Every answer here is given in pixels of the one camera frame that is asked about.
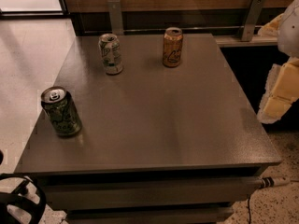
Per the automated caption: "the white green soda can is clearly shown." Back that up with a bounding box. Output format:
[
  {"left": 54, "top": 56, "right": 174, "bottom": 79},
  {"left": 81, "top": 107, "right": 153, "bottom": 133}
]
[{"left": 98, "top": 34, "right": 123, "bottom": 75}]

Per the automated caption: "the grey wall shelf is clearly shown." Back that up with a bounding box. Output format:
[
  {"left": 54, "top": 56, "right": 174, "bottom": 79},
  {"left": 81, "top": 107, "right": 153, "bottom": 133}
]
[{"left": 214, "top": 35, "right": 278, "bottom": 48}]

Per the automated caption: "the metal wall bracket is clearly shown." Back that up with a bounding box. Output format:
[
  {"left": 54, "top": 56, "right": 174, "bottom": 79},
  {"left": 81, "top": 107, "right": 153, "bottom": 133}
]
[
  {"left": 239, "top": 0, "right": 265, "bottom": 41},
  {"left": 107, "top": 0, "right": 124, "bottom": 35}
]

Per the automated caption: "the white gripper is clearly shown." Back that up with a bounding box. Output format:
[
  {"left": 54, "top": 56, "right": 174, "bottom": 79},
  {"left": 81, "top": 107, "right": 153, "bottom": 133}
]
[{"left": 257, "top": 0, "right": 299, "bottom": 124}]

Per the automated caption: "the grey drawer cabinet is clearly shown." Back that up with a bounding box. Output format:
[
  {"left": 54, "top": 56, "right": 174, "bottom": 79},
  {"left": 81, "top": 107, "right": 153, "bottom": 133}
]
[{"left": 17, "top": 35, "right": 280, "bottom": 224}]

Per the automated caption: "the dark green soda can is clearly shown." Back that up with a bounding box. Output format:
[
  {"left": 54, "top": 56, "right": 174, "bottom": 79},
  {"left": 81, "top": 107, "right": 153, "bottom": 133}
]
[{"left": 41, "top": 86, "right": 82, "bottom": 136}]

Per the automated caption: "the orange soda can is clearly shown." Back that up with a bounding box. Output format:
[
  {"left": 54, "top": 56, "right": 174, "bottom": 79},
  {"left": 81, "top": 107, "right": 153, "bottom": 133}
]
[{"left": 163, "top": 27, "right": 183, "bottom": 67}]

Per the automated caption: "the right metal wall bracket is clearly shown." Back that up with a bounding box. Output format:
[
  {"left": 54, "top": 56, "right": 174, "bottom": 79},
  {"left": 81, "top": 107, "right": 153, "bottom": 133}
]
[{"left": 239, "top": 0, "right": 265, "bottom": 41}]

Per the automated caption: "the white cable plug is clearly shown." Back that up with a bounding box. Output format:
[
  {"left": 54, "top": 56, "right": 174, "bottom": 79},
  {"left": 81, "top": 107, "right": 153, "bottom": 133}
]
[{"left": 261, "top": 177, "right": 290, "bottom": 189}]

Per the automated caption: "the black chair base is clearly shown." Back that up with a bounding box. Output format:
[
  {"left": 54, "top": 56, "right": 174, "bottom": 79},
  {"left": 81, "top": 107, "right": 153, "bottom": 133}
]
[{"left": 0, "top": 174, "right": 46, "bottom": 224}]

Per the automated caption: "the left metal wall bracket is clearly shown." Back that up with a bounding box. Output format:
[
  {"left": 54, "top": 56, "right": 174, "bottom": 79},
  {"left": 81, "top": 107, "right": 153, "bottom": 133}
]
[{"left": 107, "top": 0, "right": 124, "bottom": 35}]

